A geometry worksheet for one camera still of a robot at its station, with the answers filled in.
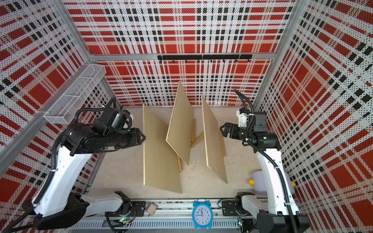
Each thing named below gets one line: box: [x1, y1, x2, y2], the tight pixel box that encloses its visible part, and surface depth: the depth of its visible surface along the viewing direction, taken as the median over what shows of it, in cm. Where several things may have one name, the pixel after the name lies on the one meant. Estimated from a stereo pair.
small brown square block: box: [145, 202, 158, 216], surface depth 74 cm
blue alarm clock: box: [191, 198, 214, 229], surface depth 72 cm
